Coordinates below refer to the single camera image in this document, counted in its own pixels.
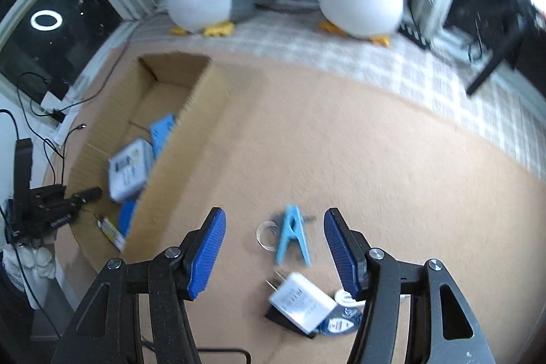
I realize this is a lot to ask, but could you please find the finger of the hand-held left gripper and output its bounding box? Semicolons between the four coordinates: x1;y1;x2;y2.
14;138;34;200
70;187;103;206

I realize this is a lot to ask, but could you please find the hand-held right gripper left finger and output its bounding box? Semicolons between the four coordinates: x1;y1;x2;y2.
51;207;227;364

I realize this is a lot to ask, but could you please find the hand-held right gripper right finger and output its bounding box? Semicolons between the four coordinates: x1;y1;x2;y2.
323;208;495;364

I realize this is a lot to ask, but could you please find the white usb cable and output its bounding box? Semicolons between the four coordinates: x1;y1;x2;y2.
334;288;410;309

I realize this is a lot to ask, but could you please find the patterned lighter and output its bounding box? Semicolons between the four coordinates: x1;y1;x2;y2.
97;217;126;250

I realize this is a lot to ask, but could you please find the blue round tape measure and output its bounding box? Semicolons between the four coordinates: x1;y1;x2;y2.
117;200;138;239

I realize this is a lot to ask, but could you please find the white boxed device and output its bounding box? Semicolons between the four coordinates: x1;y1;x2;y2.
107;139;155;203

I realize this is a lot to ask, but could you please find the blue clothespin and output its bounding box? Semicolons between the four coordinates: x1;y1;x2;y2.
274;204;315;266

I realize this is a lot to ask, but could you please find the metal key ring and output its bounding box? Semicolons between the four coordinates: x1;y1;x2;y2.
256;221;280;250

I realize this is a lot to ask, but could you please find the white charger plug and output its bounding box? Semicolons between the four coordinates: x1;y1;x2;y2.
265;271;337;334

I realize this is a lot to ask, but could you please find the black plastic bar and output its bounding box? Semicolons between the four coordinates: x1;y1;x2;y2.
265;306;318;339

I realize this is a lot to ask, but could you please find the blue phone stand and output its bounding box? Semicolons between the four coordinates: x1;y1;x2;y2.
149;114;176;158

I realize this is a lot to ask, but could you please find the cardboard box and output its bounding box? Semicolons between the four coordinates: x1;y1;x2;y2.
68;54;240;254

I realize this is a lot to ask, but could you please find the person's left hand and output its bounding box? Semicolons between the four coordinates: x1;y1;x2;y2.
2;245;57;309

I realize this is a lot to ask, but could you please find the white power strip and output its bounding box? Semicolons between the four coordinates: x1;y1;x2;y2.
40;89;88;145

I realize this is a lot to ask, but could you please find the black power adapter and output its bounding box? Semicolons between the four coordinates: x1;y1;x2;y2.
47;80;71;98

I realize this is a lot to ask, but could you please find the brown mat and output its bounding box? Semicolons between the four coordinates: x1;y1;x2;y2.
43;44;546;364

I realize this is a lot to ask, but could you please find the checkered blanket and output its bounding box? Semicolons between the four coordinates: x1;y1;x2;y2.
124;0;546;177

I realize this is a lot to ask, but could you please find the black tripod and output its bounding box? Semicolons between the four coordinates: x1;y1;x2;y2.
466;1;546;96

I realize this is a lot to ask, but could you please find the black usb charging cable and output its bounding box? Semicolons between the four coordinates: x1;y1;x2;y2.
0;72;88;194

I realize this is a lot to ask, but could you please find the black power cable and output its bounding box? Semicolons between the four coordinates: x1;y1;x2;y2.
55;20;171;117

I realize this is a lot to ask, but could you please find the black ring light cable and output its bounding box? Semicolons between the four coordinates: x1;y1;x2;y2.
467;18;491;66

